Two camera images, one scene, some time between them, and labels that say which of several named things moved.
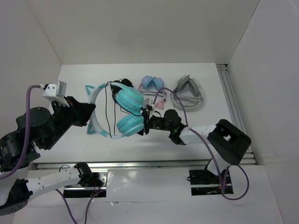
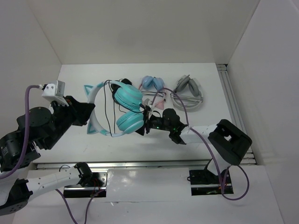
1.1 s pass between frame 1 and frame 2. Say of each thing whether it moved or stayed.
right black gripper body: stayed
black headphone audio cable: moved
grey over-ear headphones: stayed
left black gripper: stayed
